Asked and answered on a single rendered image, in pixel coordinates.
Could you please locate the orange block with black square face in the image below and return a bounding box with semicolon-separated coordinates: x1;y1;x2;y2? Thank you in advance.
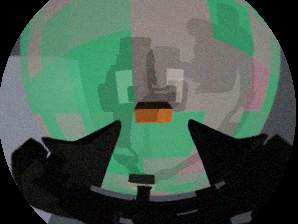
134;101;173;124

